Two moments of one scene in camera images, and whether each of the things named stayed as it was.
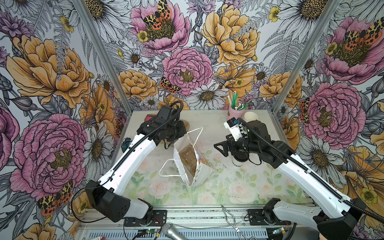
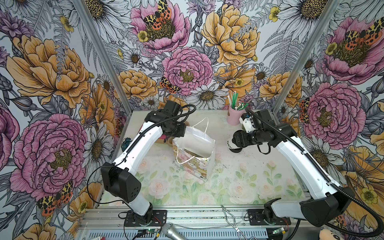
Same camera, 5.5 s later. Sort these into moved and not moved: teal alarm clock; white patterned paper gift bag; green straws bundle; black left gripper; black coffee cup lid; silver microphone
Moved: black coffee cup lid; white patterned paper gift bag
Not moved: green straws bundle; teal alarm clock; black left gripper; silver microphone
